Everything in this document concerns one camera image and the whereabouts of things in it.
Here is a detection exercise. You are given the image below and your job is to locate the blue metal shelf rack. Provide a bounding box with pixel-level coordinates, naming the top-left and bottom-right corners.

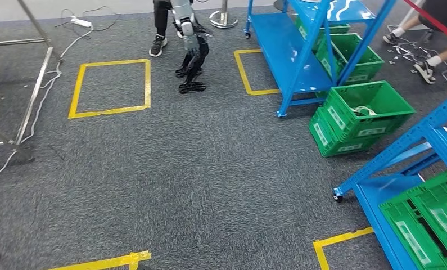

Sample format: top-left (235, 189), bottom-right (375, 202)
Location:
top-left (333, 91), bottom-right (447, 270)
top-left (244, 0), bottom-right (397, 118)

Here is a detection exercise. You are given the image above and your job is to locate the green plastic crate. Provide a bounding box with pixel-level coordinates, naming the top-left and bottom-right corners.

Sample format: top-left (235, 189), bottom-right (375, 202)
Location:
top-left (378, 188), bottom-right (447, 270)
top-left (407, 170), bottom-right (447, 262)
top-left (315, 33), bottom-right (385, 84)
top-left (322, 80), bottom-right (417, 143)
top-left (296, 16), bottom-right (351, 51)
top-left (308, 107), bottom-right (384, 158)

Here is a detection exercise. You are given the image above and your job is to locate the person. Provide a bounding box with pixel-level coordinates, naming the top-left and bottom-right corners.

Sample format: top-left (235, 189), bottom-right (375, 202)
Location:
top-left (148, 0), bottom-right (173, 58)
top-left (382, 0), bottom-right (447, 84)

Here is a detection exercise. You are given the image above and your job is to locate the white power strip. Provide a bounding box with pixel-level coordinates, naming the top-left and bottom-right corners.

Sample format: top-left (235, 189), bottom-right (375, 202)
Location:
top-left (70, 15), bottom-right (93, 29)

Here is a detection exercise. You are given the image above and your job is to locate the stainless steel table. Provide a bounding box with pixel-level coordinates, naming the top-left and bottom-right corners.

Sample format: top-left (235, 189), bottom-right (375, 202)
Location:
top-left (0, 0), bottom-right (62, 165)

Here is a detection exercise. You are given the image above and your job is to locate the black stool chrome base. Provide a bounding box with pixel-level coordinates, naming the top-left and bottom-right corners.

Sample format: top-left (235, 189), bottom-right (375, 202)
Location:
top-left (389, 29), bottom-right (432, 66)

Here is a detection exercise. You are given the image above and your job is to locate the white desk panel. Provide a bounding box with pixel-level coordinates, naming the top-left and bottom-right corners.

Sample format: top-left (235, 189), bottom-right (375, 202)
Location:
top-left (399, 0), bottom-right (425, 28)

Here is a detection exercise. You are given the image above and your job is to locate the red barrier tape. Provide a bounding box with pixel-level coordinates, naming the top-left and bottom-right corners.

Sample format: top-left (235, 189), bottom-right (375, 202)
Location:
top-left (403, 0), bottom-right (447, 46)

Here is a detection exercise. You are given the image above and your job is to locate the chrome barrier stanchion post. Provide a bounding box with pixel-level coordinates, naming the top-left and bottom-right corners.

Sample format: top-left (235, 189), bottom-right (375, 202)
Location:
top-left (209, 0), bottom-right (239, 29)

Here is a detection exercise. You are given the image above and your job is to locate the white and black cable bundle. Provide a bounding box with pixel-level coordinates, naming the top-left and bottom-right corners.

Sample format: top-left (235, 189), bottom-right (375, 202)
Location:
top-left (351, 105), bottom-right (377, 117)

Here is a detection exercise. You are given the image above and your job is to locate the white floor cable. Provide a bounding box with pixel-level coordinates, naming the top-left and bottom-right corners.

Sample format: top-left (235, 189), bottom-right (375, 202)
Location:
top-left (386, 24), bottom-right (447, 92)
top-left (0, 28), bottom-right (93, 199)

